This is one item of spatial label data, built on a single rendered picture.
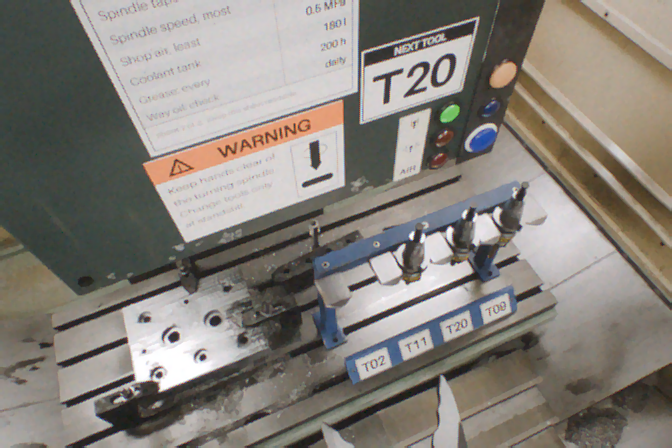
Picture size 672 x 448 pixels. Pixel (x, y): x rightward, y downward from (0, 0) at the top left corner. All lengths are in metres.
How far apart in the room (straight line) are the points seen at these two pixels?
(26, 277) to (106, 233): 1.56
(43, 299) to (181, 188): 1.52
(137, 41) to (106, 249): 0.19
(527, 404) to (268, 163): 1.14
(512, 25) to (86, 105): 0.32
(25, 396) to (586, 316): 1.56
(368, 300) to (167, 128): 0.95
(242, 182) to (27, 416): 1.28
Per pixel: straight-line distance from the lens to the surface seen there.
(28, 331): 1.71
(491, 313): 1.23
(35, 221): 0.40
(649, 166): 1.38
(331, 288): 0.89
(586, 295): 1.50
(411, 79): 0.40
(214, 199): 0.41
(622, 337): 1.49
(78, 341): 1.36
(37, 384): 1.63
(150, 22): 0.30
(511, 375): 1.41
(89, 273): 0.46
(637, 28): 1.30
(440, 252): 0.94
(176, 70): 0.32
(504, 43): 0.44
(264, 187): 0.41
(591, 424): 1.52
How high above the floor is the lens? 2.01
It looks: 56 degrees down
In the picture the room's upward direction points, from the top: 3 degrees counter-clockwise
